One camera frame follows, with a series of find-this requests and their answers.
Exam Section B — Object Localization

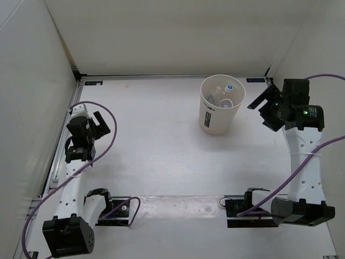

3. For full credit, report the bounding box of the green white label water bottle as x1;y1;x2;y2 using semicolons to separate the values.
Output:
205;86;223;106

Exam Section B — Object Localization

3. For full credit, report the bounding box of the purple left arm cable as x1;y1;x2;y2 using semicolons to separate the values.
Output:
21;101;142;258

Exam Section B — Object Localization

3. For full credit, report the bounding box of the cream plastic bin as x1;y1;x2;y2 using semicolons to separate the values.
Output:
199;74;246;135

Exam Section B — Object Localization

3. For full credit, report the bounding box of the blue corner sticker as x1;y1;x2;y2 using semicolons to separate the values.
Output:
246;78;266;83
84;81;103;86

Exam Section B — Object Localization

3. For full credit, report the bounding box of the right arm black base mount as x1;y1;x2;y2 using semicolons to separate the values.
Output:
219;194;278;228

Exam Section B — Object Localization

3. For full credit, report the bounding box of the blue corner sticker left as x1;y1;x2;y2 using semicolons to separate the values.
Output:
84;81;103;86

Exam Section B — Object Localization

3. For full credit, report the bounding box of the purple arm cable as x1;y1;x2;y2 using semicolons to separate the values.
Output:
236;72;345;218
21;101;142;258

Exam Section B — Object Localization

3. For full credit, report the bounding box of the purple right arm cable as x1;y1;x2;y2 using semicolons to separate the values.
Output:
236;72;345;218

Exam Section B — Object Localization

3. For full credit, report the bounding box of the clear unlabelled plastic bottle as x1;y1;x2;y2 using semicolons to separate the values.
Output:
223;85;234;94

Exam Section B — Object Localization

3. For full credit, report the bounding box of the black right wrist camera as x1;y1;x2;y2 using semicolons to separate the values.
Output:
281;79;310;105

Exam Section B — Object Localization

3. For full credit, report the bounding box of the aluminium table edge rail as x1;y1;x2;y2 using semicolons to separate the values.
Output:
8;79;82;258

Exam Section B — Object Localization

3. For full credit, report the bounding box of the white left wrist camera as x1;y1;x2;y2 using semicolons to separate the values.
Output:
68;104;90;119

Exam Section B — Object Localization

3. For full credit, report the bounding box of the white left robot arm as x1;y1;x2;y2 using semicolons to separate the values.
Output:
42;110;114;258

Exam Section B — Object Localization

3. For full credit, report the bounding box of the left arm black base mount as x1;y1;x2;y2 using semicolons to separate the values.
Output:
96;196;130;227

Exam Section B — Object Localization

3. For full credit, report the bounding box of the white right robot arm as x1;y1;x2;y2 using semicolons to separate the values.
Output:
237;79;335;227

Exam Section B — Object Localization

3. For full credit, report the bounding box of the blue corner sticker right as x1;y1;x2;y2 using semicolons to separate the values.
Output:
246;78;266;83

